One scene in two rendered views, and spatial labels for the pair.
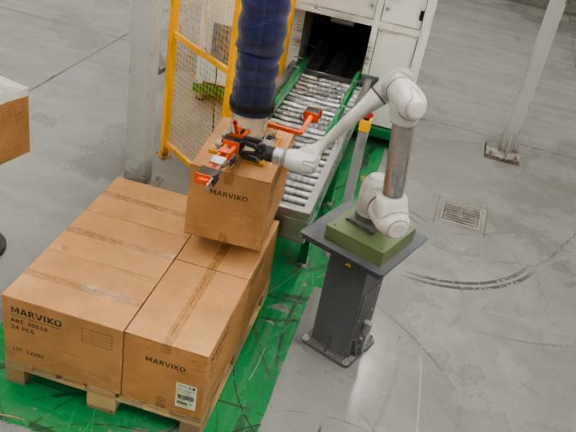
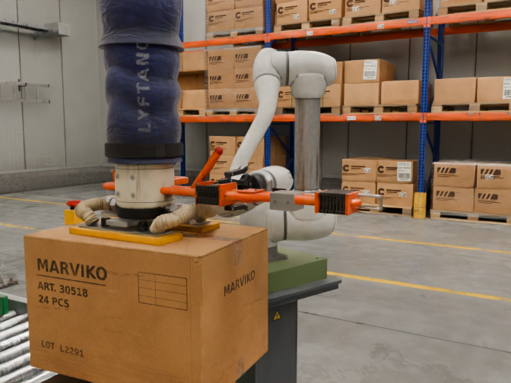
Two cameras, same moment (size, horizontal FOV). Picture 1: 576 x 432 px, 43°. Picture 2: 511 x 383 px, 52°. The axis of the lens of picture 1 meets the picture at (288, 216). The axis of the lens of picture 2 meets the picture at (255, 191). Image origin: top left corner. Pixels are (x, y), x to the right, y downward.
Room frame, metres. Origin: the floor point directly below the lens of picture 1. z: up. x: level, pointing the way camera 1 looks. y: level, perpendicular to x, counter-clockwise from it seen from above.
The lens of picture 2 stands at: (2.54, 1.63, 1.37)
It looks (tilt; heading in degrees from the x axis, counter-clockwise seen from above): 7 degrees down; 289
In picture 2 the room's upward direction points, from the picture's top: straight up
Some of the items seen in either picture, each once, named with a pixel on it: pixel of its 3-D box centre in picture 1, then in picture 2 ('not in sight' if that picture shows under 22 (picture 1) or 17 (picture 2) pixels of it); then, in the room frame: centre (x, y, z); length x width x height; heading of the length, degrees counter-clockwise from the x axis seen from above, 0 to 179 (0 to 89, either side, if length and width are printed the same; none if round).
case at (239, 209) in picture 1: (241, 180); (151, 295); (3.35, 0.28, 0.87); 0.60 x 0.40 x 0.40; 174
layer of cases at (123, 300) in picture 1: (154, 284); not in sight; (3.03, 0.62, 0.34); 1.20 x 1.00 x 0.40; 171
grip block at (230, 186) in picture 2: (233, 143); (216, 193); (3.12, 0.32, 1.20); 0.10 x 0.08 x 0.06; 80
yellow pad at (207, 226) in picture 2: (264, 147); (166, 218); (3.35, 0.18, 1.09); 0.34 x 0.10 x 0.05; 170
